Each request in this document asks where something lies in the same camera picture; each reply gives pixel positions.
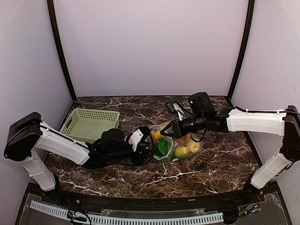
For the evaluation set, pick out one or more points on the black front rail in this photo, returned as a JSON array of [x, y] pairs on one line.
[[224, 202]]

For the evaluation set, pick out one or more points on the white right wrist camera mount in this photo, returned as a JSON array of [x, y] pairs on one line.
[[179, 110]]

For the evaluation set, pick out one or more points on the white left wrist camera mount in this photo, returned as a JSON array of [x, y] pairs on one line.
[[135, 139]]

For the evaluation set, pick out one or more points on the brown fake food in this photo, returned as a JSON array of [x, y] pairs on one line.
[[181, 142]]

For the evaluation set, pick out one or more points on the grey slotted cable duct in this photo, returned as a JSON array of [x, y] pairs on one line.
[[122, 217]]

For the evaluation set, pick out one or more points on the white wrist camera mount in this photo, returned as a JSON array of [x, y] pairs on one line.
[[179, 110], [135, 139]]

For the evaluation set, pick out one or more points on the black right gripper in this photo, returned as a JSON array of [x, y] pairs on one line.
[[177, 130]]

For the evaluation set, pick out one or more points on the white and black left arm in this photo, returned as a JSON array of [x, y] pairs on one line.
[[30, 133]]

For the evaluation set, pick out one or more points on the yellow fake lemon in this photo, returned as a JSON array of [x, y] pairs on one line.
[[182, 152]]

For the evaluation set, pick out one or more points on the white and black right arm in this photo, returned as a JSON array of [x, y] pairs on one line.
[[284, 123]]

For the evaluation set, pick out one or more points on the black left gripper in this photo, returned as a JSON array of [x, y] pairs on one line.
[[140, 158]]

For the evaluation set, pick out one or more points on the black frame post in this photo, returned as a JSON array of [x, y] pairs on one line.
[[59, 48], [243, 47]]

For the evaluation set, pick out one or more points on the green fake vegetable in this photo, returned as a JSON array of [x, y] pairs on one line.
[[163, 147]]

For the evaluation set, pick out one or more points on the black right frame post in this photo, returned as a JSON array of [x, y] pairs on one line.
[[243, 47]]

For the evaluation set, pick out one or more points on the clear zip top bag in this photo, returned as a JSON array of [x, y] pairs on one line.
[[170, 156]]

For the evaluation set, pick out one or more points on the black left frame post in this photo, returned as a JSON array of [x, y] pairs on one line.
[[59, 48]]

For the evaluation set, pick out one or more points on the pale yellow fake food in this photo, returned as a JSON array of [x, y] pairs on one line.
[[194, 147]]

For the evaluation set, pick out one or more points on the orange yellow fake mango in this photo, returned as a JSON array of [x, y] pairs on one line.
[[158, 135]]

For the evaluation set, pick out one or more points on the light green perforated basket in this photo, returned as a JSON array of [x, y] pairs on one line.
[[87, 125]]

